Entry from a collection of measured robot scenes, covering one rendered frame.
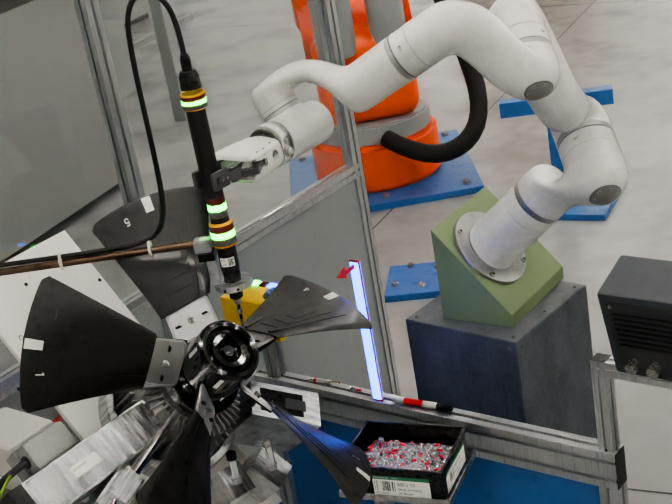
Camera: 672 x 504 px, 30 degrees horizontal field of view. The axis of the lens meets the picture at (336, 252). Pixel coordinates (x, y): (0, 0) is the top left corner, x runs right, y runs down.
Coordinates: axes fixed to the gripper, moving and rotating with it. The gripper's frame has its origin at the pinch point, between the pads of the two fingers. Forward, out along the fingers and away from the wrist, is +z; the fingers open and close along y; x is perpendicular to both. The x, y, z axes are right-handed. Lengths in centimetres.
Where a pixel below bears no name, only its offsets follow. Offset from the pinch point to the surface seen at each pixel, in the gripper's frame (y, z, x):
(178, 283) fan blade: 9.2, 4.7, -19.6
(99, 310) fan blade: 7.4, 25.0, -15.0
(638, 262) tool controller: -61, -38, -25
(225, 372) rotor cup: -7.2, 13.4, -30.4
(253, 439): 5, -1, -55
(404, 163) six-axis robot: 199, -328, -133
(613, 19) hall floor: 237, -647, -148
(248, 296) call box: 30, -33, -43
